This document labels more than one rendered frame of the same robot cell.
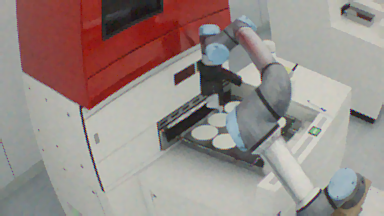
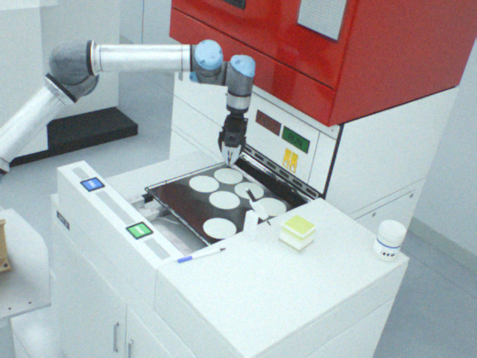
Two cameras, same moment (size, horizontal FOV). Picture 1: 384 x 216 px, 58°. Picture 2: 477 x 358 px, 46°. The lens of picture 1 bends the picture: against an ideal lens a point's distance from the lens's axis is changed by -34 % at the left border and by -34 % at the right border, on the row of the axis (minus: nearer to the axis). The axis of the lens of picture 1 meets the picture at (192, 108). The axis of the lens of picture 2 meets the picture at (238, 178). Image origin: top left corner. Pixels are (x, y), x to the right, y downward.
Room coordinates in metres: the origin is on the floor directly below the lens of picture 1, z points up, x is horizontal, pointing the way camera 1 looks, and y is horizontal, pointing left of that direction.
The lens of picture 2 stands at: (1.74, -1.68, 1.93)
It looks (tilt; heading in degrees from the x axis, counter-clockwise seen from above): 32 degrees down; 92
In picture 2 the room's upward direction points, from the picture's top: 9 degrees clockwise
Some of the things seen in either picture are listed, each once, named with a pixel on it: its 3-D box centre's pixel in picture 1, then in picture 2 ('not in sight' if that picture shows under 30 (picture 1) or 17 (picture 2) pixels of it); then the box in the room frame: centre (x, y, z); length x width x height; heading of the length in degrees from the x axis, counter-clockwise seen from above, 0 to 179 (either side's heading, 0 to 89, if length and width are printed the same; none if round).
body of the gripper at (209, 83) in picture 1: (211, 76); (235, 121); (1.65, -0.08, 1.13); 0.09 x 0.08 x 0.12; 87
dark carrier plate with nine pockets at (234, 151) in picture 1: (242, 128); (224, 200); (1.66, -0.19, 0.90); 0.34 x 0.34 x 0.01; 48
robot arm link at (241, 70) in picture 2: (210, 39); (240, 75); (1.65, -0.09, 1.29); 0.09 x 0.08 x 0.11; 5
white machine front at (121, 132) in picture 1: (161, 106); (242, 127); (1.67, 0.11, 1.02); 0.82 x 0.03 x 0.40; 138
